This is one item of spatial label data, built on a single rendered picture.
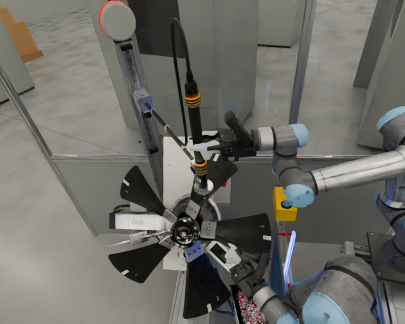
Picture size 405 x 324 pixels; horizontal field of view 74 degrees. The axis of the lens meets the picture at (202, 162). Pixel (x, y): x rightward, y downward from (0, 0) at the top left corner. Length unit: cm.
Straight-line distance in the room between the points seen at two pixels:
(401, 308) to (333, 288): 73
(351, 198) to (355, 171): 132
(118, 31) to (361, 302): 128
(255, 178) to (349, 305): 131
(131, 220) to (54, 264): 163
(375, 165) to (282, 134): 27
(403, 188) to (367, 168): 37
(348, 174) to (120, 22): 108
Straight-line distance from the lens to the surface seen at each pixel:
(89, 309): 254
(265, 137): 84
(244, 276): 104
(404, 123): 102
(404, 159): 92
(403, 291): 148
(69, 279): 275
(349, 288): 74
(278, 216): 144
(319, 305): 71
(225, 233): 115
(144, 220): 134
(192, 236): 113
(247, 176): 190
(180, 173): 138
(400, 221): 131
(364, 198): 221
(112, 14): 135
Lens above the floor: 214
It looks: 40 degrees down
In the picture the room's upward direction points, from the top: 7 degrees counter-clockwise
